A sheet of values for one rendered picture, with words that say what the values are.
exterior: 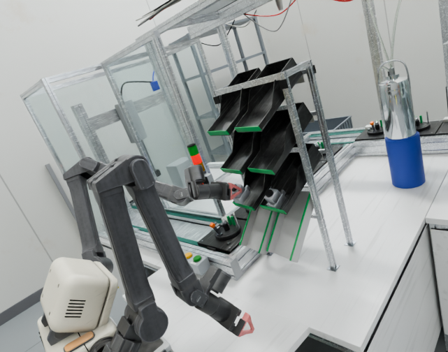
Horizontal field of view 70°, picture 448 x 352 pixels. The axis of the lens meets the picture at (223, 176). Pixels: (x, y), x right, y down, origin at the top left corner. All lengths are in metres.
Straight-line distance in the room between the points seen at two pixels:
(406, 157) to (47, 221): 3.60
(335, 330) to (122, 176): 0.83
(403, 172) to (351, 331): 0.95
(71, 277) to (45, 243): 3.28
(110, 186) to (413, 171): 1.51
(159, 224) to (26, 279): 3.56
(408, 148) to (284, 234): 0.81
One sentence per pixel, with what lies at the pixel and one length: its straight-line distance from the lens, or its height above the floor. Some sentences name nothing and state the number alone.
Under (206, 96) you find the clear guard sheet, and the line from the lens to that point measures 2.83.
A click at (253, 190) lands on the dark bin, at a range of 1.35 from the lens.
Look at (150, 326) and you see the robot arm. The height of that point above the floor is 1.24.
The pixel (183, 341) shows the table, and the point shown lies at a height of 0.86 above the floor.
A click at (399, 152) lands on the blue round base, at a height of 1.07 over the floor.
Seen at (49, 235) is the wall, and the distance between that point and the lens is 4.19.
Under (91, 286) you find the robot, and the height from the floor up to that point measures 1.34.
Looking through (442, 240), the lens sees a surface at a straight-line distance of 1.71.
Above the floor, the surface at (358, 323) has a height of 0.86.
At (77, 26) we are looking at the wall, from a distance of 4.37.
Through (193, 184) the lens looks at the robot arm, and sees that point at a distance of 1.16.
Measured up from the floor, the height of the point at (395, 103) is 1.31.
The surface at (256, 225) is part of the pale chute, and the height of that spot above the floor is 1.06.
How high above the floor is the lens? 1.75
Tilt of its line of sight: 19 degrees down
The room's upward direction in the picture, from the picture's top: 20 degrees counter-clockwise
